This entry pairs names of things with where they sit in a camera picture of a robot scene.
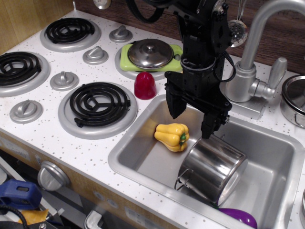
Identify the silver stove knob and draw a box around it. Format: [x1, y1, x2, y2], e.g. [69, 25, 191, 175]
[50, 71, 79, 91]
[109, 25, 133, 43]
[82, 46, 109, 65]

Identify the silver faucet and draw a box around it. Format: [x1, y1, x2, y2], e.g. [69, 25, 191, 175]
[220, 0, 305, 120]

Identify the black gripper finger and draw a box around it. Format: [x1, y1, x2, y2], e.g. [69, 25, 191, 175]
[201, 113, 226, 139]
[166, 88, 186, 119]

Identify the red toy cup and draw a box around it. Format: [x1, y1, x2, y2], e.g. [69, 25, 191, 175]
[134, 72, 157, 100]

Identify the hanging metal spoon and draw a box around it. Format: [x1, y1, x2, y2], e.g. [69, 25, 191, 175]
[93, 0, 112, 10]

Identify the back left black burner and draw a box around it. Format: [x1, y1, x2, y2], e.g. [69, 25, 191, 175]
[40, 18, 102, 52]

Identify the back silver stove knob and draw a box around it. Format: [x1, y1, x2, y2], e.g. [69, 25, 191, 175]
[109, 25, 133, 43]

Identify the silver sink basin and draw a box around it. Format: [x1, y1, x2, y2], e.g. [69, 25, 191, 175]
[108, 95, 305, 229]

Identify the steel pot lid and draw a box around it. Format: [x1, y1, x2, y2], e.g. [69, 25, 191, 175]
[128, 39, 174, 69]

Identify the green toy cutting board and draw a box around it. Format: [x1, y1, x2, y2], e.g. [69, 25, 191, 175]
[118, 44, 183, 72]

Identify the yellow toy bell pepper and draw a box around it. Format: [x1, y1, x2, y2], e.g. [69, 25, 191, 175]
[154, 123, 189, 152]

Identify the purple toy eggplant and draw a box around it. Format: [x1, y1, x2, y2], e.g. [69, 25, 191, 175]
[213, 205, 258, 229]

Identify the silver oven door handle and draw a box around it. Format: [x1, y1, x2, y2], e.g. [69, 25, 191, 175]
[84, 210, 104, 229]

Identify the steel pot at right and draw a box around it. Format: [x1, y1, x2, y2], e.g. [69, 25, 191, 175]
[280, 75, 305, 128]

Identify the middle silver stove knob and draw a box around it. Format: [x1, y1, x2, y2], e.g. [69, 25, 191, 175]
[82, 46, 109, 65]

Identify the blue clamp tool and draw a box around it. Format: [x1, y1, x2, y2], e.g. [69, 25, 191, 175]
[0, 179, 42, 210]

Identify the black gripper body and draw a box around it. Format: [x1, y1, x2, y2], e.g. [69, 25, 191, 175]
[165, 63, 232, 123]

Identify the left silver stove knob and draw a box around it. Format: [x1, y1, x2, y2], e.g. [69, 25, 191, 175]
[50, 71, 79, 91]

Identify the orange tape piece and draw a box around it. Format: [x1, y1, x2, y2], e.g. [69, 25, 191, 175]
[21, 209, 49, 225]

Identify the front left silver knob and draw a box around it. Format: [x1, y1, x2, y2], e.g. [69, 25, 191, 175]
[10, 100, 43, 124]

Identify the black cable bottom left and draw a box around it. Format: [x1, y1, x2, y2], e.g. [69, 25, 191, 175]
[0, 204, 30, 229]

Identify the far left black burner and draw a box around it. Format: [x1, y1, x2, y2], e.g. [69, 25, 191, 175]
[0, 52, 51, 97]

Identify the silver oven dial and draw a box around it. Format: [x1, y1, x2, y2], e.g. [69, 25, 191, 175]
[37, 161, 70, 191]

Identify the black burner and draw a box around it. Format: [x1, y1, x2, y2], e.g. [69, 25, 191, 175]
[58, 82, 138, 140]
[40, 18, 102, 52]
[0, 52, 51, 97]

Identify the hanging metal strainer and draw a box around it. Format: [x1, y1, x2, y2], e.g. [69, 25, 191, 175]
[228, 0, 248, 48]

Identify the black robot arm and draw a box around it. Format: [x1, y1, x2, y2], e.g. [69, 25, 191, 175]
[127, 0, 232, 139]

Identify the front black burner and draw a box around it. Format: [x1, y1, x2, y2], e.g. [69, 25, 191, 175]
[58, 82, 138, 140]

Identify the stainless steel pot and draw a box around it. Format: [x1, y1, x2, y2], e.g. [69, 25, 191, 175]
[174, 135, 248, 206]

